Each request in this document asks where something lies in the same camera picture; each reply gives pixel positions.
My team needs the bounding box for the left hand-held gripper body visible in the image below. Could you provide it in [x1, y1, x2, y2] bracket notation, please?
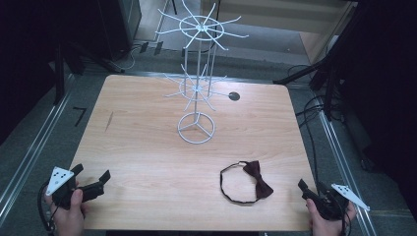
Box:
[45, 166, 106, 210]

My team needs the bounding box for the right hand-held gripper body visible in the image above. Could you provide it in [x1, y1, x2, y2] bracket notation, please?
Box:
[301, 182, 372, 221]

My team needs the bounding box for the dark red bow tie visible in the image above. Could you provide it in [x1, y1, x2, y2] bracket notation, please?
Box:
[219, 159, 274, 207]

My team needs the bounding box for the white wire hook rack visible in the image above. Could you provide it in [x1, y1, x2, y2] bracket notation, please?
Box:
[154, 0, 250, 146]

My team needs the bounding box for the person's right hand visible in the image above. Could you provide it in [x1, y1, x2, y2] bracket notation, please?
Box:
[306, 198, 357, 236]

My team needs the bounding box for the person's left hand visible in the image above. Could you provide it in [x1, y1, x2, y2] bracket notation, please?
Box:
[44, 188, 89, 236]

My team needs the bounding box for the black stand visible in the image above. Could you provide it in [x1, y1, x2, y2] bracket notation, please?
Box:
[272, 48, 345, 123]
[52, 38, 126, 106]

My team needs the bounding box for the dark cabinet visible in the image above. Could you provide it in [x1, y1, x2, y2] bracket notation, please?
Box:
[96, 0, 143, 62]

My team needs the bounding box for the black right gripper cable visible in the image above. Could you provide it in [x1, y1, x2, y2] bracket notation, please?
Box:
[338, 209, 353, 236]

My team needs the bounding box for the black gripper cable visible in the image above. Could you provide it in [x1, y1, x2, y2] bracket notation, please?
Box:
[338, 209, 353, 236]
[36, 180, 57, 236]

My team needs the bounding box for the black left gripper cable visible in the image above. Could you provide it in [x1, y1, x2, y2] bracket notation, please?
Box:
[36, 180, 57, 236]

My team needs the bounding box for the aluminium floor rail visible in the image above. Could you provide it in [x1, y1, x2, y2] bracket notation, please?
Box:
[317, 109, 378, 236]
[0, 73, 77, 220]

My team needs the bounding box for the black floor cable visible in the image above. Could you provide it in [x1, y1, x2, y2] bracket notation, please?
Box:
[294, 93, 326, 186]

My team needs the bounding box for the white floor cable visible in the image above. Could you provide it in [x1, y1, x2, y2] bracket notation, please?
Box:
[121, 44, 142, 72]

